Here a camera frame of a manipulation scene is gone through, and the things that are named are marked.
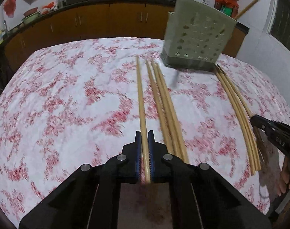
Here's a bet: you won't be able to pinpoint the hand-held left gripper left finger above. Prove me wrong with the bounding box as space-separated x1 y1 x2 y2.
19 131 142 229

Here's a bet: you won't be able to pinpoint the black kitchen countertop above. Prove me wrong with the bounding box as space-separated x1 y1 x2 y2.
0 0 250 50

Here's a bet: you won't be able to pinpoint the grey perforated utensil holder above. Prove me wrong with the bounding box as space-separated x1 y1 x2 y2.
160 0 237 71

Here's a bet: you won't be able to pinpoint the green pot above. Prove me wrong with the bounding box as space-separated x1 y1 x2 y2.
22 13 41 25

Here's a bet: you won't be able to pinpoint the window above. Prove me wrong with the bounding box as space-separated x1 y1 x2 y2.
270 0 290 59

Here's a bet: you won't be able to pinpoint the red bowl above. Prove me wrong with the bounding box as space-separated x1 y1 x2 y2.
23 7 39 16

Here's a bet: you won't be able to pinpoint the red floral tablecloth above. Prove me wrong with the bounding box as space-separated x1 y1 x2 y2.
0 37 290 229

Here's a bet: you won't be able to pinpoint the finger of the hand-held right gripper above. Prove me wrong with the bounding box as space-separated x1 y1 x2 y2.
251 114 290 153

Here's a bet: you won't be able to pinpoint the person's right hand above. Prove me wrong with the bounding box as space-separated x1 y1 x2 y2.
277 157 290 196

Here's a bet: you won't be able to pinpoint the wooden kitchen cabinets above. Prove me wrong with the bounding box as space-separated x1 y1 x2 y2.
3 3 246 72

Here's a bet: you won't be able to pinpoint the red and white bag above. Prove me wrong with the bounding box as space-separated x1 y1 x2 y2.
39 2 58 15

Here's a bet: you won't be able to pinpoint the red plastic bag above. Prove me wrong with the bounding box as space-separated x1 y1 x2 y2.
3 0 18 18

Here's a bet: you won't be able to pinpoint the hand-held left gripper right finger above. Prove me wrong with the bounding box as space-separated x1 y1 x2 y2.
148 130 272 229

